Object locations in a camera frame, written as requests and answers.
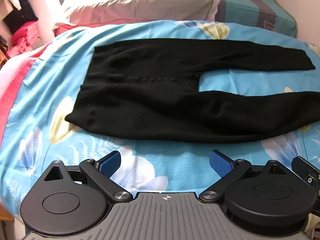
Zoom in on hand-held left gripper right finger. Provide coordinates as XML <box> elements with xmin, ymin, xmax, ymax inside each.
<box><xmin>199</xmin><ymin>149</ymin><xmax>288</xmax><ymax>202</ymax></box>

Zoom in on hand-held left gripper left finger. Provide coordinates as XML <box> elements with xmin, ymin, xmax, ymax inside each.
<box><xmin>44</xmin><ymin>151</ymin><xmax>133</xmax><ymax>202</ymax></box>

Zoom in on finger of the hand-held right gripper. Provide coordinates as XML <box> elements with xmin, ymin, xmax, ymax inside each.
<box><xmin>291</xmin><ymin>156</ymin><xmax>320</xmax><ymax>193</ymax></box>

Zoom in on black pants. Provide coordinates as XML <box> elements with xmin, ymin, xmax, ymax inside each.
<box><xmin>64</xmin><ymin>38</ymin><xmax>320</xmax><ymax>144</ymax></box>

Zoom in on blue floral blanket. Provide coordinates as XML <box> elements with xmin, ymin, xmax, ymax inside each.
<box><xmin>0</xmin><ymin>21</ymin><xmax>320</xmax><ymax>230</ymax></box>

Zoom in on pink red blanket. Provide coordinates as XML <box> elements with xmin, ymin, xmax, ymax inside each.
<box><xmin>0</xmin><ymin>41</ymin><xmax>53</xmax><ymax>123</ymax></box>

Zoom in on pile of pink red clothes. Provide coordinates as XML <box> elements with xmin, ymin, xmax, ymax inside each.
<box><xmin>11</xmin><ymin>21</ymin><xmax>39</xmax><ymax>53</ymax></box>

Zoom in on teal grey striped pillow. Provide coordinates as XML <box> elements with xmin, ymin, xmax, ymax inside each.
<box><xmin>212</xmin><ymin>0</ymin><xmax>298</xmax><ymax>38</ymax></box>

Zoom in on pink pillow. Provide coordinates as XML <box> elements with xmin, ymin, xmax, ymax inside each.
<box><xmin>52</xmin><ymin>0</ymin><xmax>218</xmax><ymax>30</ymax></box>

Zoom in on hanging dark clothes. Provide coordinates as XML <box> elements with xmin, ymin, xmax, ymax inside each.
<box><xmin>0</xmin><ymin>0</ymin><xmax>38</xmax><ymax>33</ymax></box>

